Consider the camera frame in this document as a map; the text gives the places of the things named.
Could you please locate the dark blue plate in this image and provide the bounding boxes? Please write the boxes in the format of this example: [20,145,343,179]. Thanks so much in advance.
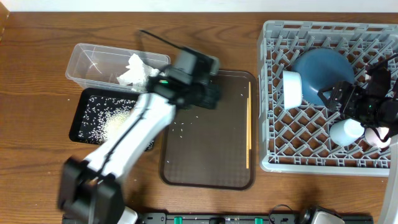
[291,48,354,106]

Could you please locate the light blue cup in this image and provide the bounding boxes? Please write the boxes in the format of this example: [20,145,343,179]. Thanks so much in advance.
[330,119,364,146]

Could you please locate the pink cup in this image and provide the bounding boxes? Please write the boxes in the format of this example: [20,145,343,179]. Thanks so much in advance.
[364,127,391,149]

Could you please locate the light blue rice bowl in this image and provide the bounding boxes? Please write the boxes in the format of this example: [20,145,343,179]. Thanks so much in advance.
[282,70,302,110]

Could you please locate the white paper napkin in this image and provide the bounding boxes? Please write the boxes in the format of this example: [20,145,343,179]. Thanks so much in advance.
[117,54,160,92]

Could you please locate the wooden chopsticks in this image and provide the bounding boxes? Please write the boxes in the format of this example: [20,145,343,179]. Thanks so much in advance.
[246,98,249,169]

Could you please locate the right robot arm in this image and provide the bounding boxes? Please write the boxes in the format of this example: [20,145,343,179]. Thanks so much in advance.
[318,60,397,223]

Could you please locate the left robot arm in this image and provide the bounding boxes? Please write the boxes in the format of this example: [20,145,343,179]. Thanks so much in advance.
[57,75,221,223]

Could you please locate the grey dishwasher rack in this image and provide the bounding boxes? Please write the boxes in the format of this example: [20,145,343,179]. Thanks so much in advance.
[257,21,397,177]

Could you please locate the brown serving tray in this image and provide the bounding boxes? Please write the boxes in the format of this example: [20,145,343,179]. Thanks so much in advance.
[160,70,257,190]

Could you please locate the spilled rice pile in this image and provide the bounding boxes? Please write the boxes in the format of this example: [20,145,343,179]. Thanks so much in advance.
[77,95,136,144]

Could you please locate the black plastic tray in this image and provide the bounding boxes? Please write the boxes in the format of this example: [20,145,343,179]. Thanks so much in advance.
[69,88,139,144]

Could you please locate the clear plastic bin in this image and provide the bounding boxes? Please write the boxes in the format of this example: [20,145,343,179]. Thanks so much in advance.
[65,43,170,93]

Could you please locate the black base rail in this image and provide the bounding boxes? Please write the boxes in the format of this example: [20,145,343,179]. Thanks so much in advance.
[61,211,374,224]

